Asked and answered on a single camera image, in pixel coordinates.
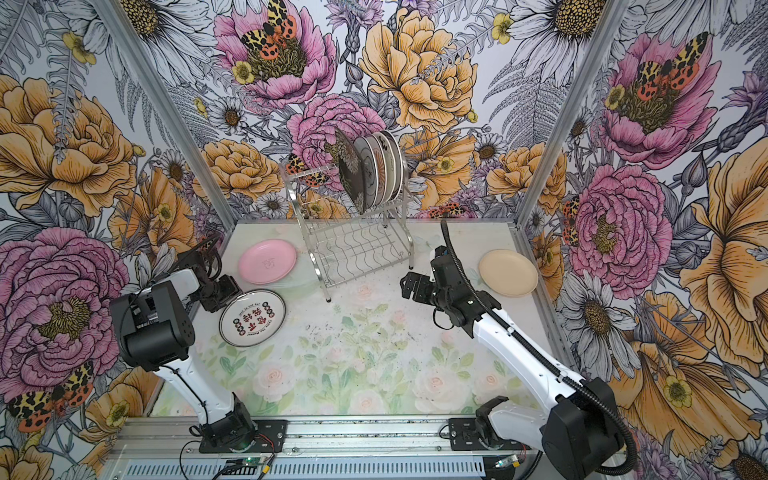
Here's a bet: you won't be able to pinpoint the white plate orange sunburst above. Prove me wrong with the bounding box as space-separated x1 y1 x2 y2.
371 133 391 205

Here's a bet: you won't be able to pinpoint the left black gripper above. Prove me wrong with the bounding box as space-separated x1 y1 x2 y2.
188 274 242 313

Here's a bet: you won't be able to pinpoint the white plate red characters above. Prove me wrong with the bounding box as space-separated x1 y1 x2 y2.
219 289 287 348

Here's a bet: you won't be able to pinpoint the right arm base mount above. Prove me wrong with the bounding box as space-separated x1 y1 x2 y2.
447 417 525 451

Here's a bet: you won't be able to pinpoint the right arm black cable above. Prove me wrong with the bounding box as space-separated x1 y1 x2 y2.
439 218 639 478

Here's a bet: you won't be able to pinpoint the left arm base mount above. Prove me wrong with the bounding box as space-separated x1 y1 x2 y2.
199 419 288 454

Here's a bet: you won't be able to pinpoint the aluminium front rail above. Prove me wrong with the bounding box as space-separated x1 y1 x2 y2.
100 415 560 479

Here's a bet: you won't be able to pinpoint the beige round plate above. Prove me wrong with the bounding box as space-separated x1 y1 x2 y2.
478 249 538 298

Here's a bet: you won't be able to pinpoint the chrome two-tier dish rack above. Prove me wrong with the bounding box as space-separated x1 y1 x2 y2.
281 153 415 302

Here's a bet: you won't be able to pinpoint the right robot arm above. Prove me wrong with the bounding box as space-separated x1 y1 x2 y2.
400 246 637 479

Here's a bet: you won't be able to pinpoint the cream plate floral pattern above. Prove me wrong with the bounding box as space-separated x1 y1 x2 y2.
384 131 403 201

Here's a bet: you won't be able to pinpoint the white plate black emblem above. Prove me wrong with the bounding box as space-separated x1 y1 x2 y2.
354 137 378 211

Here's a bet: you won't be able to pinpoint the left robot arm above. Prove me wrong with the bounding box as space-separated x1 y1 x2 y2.
110 234 256 451

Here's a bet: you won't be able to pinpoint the pink round plate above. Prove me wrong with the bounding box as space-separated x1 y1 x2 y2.
237 239 298 285

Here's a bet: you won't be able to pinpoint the dark square floral plate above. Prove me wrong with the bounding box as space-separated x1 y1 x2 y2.
333 128 367 214

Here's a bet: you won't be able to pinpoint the green circuit board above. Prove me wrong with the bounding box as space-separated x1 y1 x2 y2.
222 458 271 477

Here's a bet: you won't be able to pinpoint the white plate green red rim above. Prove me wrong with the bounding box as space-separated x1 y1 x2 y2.
396 135 408 200

